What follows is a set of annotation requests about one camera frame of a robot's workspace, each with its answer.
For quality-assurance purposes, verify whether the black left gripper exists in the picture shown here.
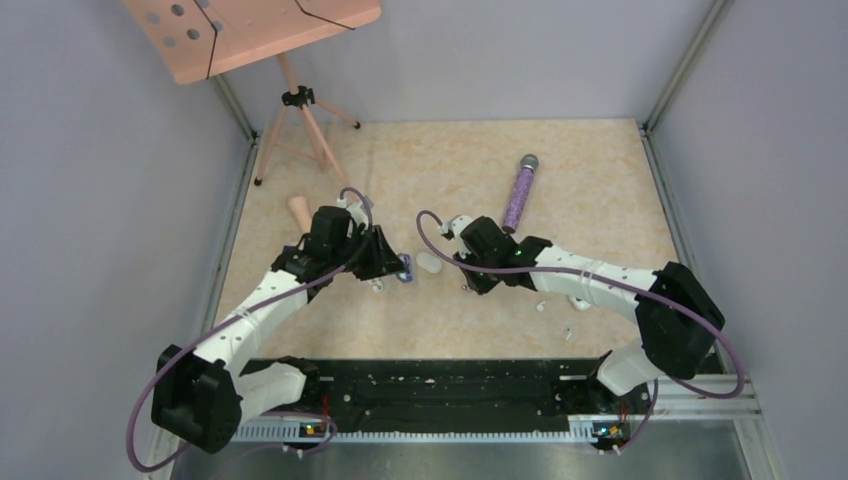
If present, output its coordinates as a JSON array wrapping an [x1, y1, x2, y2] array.
[[330, 224, 407, 280]]

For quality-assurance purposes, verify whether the lavender charging case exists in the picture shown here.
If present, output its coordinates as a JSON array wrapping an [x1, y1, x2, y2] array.
[[395, 253, 415, 284]]

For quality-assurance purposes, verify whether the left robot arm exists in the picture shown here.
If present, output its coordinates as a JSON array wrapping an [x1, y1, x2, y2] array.
[[151, 202, 407, 453]]

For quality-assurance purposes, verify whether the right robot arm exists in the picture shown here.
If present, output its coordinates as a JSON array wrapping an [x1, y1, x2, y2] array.
[[442, 216, 725, 412]]

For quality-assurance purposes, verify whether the white oval charging case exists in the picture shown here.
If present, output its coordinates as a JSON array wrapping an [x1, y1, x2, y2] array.
[[415, 252, 443, 274]]

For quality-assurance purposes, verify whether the white open earbud case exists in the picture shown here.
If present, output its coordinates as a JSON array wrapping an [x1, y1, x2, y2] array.
[[569, 297, 592, 311]]

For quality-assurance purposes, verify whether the purple glitter microphone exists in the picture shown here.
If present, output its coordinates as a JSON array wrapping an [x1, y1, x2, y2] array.
[[501, 154, 540, 234]]

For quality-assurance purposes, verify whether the pink music stand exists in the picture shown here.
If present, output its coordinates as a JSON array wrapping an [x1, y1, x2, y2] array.
[[124, 0, 382, 180]]

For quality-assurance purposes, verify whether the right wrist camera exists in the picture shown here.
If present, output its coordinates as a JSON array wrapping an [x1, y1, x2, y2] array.
[[440, 215, 474, 240]]

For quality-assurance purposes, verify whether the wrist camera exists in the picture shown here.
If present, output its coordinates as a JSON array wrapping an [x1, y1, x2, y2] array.
[[440, 215, 474, 240], [336, 197, 373, 228]]

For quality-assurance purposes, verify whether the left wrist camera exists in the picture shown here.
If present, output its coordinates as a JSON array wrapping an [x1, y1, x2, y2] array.
[[336, 197, 373, 228]]

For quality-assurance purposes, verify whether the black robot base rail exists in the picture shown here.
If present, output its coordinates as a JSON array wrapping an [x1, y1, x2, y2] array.
[[288, 359, 650, 434]]

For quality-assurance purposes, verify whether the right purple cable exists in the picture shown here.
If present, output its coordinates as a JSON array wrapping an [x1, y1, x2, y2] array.
[[415, 209, 747, 454]]

